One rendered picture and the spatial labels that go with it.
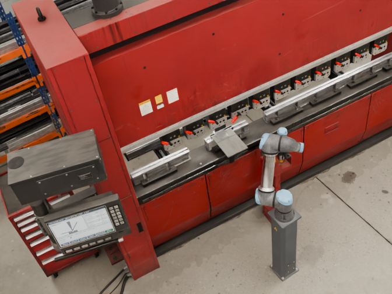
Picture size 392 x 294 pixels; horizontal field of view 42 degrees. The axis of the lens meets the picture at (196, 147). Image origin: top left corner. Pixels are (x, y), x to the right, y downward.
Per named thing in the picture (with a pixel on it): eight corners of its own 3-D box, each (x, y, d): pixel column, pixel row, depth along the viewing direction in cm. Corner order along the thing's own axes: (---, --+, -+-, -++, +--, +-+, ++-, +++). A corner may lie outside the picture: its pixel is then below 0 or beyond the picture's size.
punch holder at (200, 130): (188, 141, 392) (185, 126, 381) (183, 135, 398) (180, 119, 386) (205, 133, 396) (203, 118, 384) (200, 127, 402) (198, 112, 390)
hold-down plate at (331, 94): (312, 107, 434) (312, 104, 432) (308, 103, 437) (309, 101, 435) (340, 93, 441) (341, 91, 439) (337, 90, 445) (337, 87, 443)
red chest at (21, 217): (52, 286, 445) (8, 219, 373) (37, 244, 478) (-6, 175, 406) (104, 259, 457) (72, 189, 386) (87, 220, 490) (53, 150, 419)
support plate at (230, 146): (228, 157, 390) (227, 157, 389) (211, 137, 407) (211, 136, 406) (248, 148, 394) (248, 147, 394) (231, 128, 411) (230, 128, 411)
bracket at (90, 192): (52, 241, 337) (49, 235, 332) (42, 216, 353) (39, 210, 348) (107, 214, 347) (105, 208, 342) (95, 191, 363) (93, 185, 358)
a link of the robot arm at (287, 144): (297, 137, 340) (305, 140, 387) (282, 135, 343) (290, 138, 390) (295, 154, 340) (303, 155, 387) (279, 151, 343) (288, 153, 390)
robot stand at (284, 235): (299, 270, 426) (301, 216, 370) (282, 282, 420) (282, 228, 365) (285, 255, 437) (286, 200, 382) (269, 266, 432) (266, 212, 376)
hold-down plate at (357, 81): (350, 89, 444) (350, 86, 441) (346, 86, 447) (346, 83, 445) (377, 76, 451) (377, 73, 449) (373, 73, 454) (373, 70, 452)
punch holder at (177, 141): (165, 151, 388) (161, 136, 376) (160, 145, 393) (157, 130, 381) (182, 143, 391) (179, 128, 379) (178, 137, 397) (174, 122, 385)
